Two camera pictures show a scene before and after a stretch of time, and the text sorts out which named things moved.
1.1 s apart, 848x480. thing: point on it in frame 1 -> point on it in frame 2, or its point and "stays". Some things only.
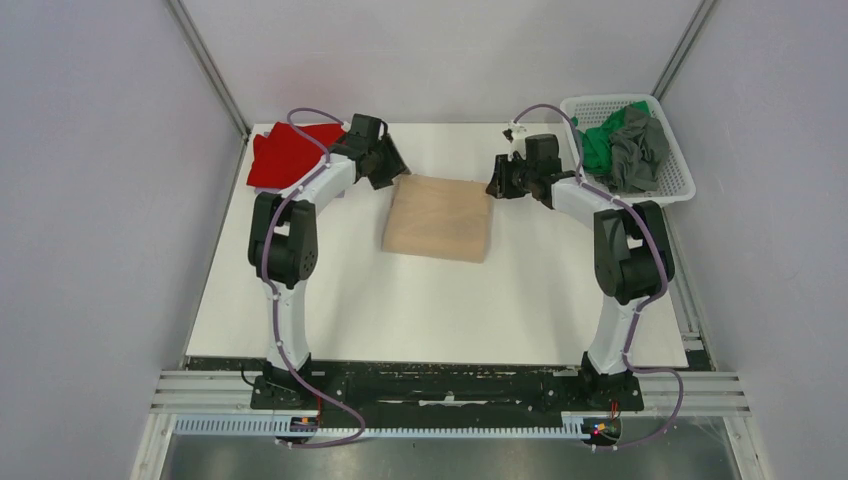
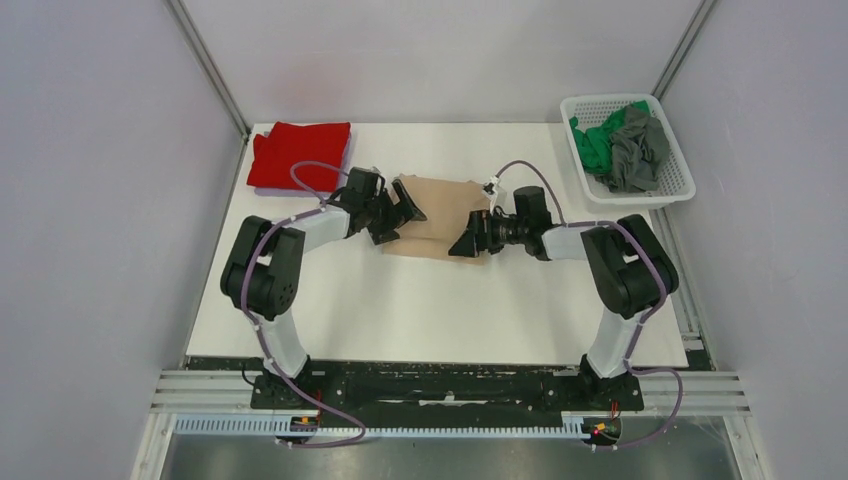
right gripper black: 501,185 -> 479,231
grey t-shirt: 639,151 stays
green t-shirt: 596,144 stays
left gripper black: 394,163 -> 403,212
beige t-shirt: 439,217 stays
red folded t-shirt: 285,153 stays
